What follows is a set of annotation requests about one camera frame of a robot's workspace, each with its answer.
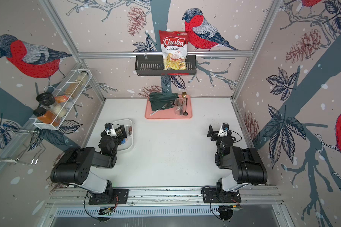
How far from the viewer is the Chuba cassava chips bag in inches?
32.7

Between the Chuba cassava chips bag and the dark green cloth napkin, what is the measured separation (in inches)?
13.9

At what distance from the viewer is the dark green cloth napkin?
117 centimetres
